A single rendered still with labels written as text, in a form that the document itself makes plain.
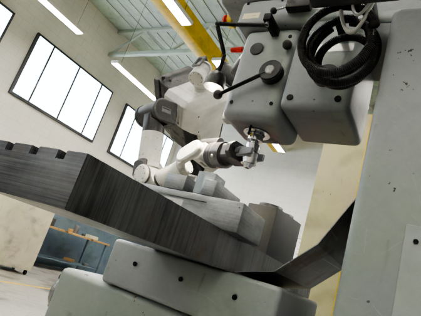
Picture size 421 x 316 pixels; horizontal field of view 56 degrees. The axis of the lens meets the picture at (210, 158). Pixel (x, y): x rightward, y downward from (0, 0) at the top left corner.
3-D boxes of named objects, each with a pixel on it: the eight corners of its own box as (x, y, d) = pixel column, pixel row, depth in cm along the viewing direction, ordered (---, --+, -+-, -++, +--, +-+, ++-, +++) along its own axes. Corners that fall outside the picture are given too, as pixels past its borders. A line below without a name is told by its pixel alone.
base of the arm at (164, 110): (136, 133, 165) (131, 106, 166) (160, 131, 174) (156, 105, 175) (158, 126, 155) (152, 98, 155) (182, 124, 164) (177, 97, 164)
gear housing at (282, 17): (234, 25, 129) (242, 0, 132) (260, 68, 149) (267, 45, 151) (338, 17, 111) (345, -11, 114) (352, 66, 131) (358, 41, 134)
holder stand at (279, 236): (233, 252, 139) (249, 199, 145) (262, 264, 156) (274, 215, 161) (264, 260, 132) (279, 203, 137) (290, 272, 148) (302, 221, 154)
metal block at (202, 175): (192, 192, 101) (198, 170, 103) (202, 199, 106) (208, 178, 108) (209, 195, 98) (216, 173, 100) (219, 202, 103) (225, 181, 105)
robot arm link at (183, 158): (198, 149, 132) (170, 166, 139) (215, 163, 137) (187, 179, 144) (199, 135, 137) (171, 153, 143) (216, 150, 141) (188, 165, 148)
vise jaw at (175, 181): (162, 186, 100) (168, 172, 101) (190, 204, 112) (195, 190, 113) (181, 190, 97) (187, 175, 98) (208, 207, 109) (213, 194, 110)
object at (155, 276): (98, 279, 107) (114, 236, 111) (167, 294, 135) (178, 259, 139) (267, 346, 81) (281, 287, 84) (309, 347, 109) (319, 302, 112)
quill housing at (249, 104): (217, 115, 120) (245, 28, 129) (244, 143, 137) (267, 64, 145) (275, 119, 110) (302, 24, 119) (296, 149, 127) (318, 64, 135)
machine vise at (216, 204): (118, 204, 104) (133, 165, 107) (150, 219, 116) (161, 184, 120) (236, 232, 86) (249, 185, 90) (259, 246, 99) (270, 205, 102)
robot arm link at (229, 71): (238, 59, 190) (220, 81, 192) (232, 52, 182) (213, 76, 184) (255, 72, 186) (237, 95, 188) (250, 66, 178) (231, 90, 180)
